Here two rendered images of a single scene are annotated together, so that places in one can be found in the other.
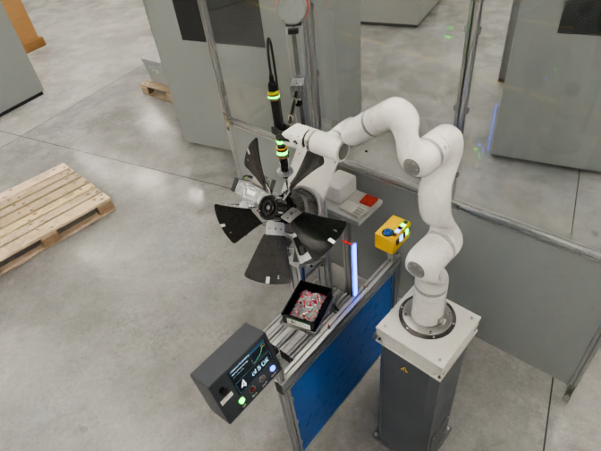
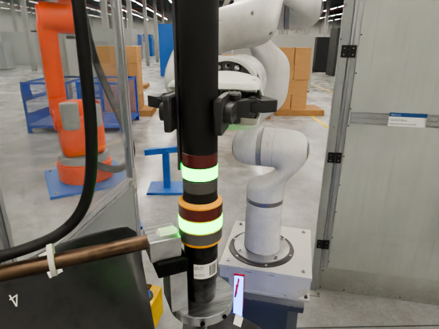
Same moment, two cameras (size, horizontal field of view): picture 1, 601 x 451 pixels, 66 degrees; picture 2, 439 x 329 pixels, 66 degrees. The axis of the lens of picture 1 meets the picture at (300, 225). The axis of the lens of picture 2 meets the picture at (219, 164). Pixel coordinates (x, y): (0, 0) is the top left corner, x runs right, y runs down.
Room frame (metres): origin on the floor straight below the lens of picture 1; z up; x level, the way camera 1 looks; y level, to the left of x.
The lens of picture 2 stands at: (1.78, 0.29, 1.69)
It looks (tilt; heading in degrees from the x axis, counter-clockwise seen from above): 20 degrees down; 236
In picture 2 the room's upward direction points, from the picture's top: 1 degrees clockwise
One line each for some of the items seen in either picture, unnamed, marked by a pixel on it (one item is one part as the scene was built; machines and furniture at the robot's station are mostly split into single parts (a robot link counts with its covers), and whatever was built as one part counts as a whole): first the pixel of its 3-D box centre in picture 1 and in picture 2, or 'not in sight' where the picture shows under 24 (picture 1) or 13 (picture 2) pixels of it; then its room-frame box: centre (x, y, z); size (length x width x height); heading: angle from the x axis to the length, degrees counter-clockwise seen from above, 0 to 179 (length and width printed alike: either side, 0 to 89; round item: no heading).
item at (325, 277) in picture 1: (322, 254); not in sight; (1.96, -0.11, 0.58); 0.09 x 0.05 x 1.15; 45
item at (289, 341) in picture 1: (315, 323); not in sight; (1.87, -0.01, 0.04); 0.62 x 0.45 x 0.08; 135
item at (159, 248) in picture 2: (283, 161); (192, 267); (1.64, 0.03, 1.47); 0.09 x 0.07 x 0.10; 169
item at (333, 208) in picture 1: (344, 201); not in sight; (2.10, -0.28, 0.85); 0.36 x 0.24 x 0.03; 45
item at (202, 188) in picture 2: not in sight; (200, 181); (1.63, 0.03, 1.57); 0.03 x 0.03 x 0.01
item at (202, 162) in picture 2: not in sight; (200, 156); (1.63, 0.03, 1.59); 0.03 x 0.03 x 0.01
